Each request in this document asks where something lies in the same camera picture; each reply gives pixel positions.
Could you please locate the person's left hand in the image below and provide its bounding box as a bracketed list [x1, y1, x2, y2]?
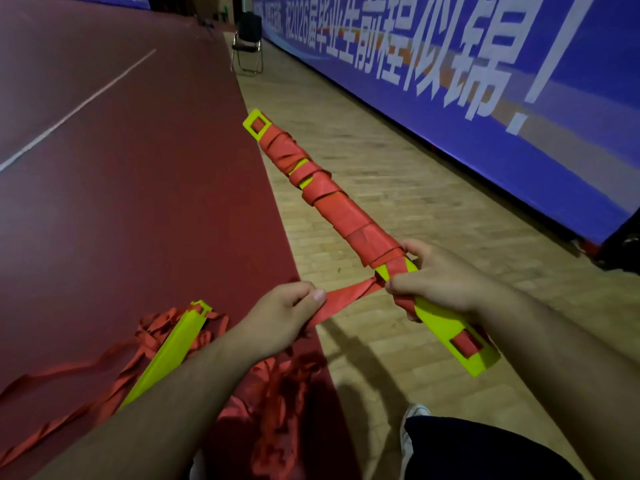
[239, 280, 327, 367]

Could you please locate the person's right hand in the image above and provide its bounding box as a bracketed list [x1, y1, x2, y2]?
[385, 238, 501, 324]

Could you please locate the person's left forearm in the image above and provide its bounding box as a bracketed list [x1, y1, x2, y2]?
[32, 332, 257, 480]

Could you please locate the person's right forearm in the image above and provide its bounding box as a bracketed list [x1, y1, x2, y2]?
[475, 282, 640, 480]

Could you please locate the white right shoe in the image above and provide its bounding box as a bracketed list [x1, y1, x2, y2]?
[399, 404, 432, 480]

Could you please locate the black right trouser leg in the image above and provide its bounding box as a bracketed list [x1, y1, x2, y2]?
[403, 415, 586, 480]

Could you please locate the black folding chair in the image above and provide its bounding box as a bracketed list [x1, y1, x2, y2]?
[229, 11, 265, 75]

